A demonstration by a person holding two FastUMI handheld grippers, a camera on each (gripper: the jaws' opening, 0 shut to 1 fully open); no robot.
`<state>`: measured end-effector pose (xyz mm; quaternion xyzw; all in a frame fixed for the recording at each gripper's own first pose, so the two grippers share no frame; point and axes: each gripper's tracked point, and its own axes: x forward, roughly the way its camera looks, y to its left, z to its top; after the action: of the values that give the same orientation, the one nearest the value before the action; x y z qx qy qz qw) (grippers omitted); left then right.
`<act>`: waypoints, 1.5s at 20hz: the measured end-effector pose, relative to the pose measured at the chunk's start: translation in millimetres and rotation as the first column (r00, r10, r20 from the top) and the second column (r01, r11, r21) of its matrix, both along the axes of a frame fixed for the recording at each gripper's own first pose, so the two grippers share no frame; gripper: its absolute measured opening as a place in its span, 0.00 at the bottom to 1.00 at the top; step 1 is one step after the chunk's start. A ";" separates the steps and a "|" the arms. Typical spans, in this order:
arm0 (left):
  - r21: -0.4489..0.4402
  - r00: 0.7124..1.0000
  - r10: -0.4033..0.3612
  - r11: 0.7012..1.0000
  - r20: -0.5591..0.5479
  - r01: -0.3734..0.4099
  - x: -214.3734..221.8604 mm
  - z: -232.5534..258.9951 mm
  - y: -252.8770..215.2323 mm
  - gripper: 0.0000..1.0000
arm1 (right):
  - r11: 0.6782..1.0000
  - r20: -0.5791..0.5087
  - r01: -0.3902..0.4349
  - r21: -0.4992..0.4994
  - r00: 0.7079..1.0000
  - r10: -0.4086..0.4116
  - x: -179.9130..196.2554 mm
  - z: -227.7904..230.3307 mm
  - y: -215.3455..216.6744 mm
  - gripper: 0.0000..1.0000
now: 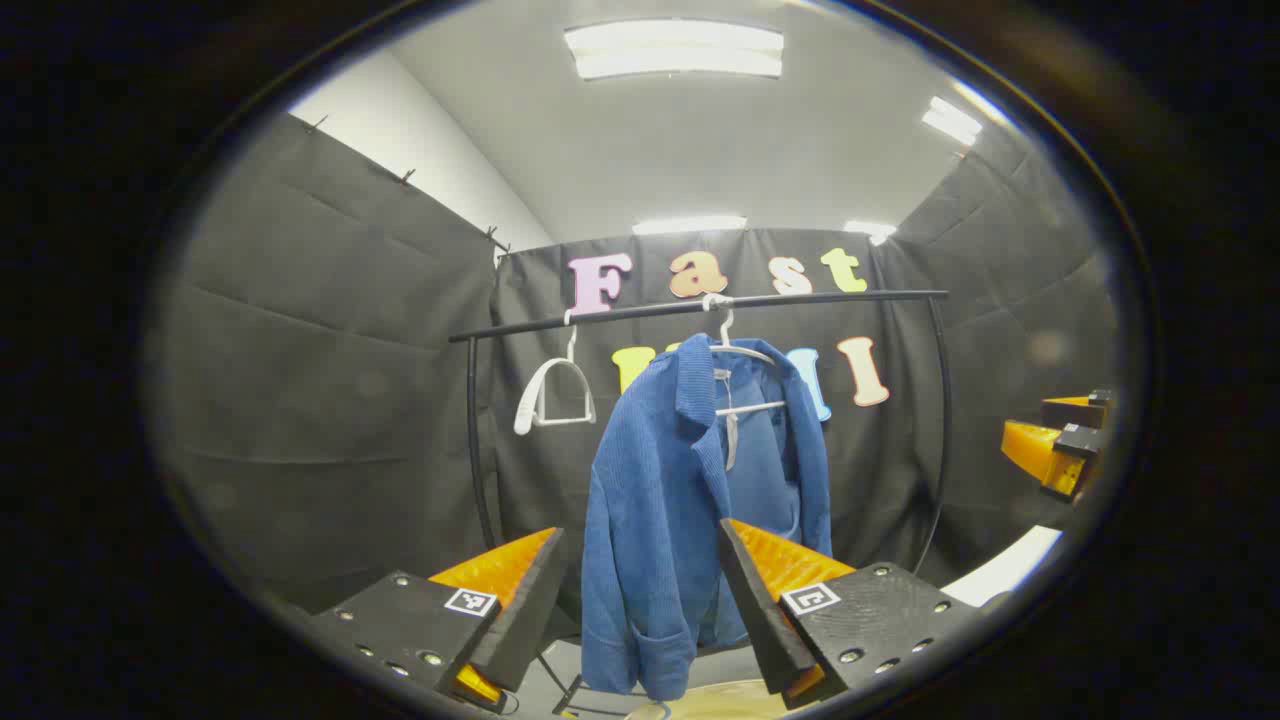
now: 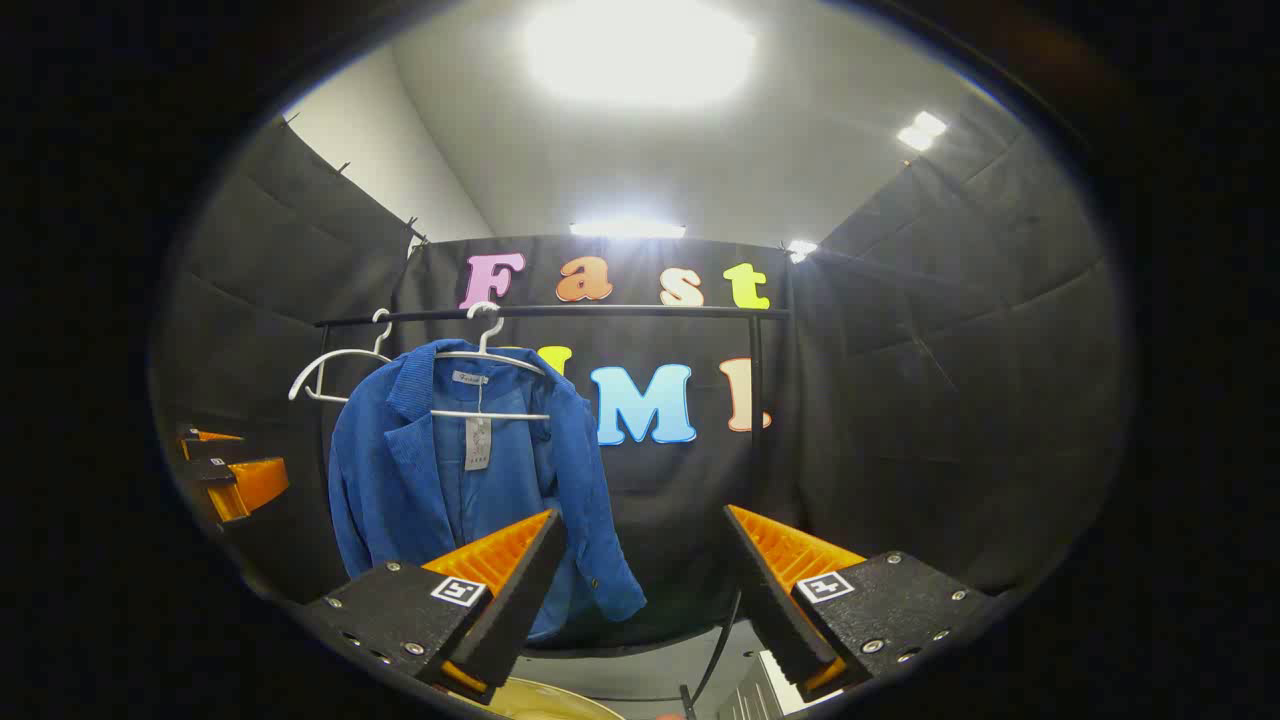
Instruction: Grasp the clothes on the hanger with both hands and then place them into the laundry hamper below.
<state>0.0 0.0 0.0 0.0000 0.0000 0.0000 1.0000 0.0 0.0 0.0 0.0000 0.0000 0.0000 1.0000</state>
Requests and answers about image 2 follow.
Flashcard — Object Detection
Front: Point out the blue corduroy jacket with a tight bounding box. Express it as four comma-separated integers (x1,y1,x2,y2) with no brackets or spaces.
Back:
328,338,649,641

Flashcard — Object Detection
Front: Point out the black backdrop cloth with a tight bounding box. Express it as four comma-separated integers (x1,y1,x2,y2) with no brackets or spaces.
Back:
150,95,1136,661

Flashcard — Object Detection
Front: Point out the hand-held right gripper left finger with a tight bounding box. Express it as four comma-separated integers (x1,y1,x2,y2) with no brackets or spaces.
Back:
300,508,569,706

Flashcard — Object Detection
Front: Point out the round laundry hamper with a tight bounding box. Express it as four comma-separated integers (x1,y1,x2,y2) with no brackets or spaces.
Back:
450,677,627,720

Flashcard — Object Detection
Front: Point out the large ceiling panel light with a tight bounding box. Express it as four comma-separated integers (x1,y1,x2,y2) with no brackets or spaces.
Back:
522,0,758,109

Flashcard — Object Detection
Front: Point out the black clothes rack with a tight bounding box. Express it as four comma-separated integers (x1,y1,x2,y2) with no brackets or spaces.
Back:
313,303,793,720

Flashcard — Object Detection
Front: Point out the white clothes hanger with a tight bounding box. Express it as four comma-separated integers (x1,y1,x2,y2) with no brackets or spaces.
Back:
430,300,553,422
288,308,397,406

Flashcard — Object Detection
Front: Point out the ceiling strip light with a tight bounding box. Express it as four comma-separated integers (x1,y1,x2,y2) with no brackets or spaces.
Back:
568,220,689,240

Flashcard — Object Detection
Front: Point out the white cabinet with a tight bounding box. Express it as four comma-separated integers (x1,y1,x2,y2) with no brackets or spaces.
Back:
715,650,843,720

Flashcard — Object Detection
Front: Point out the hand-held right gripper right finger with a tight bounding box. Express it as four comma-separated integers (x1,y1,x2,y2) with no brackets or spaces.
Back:
724,504,1001,703

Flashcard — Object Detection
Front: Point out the twin ceiling light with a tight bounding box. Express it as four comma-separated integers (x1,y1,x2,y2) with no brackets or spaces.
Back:
895,110,949,153

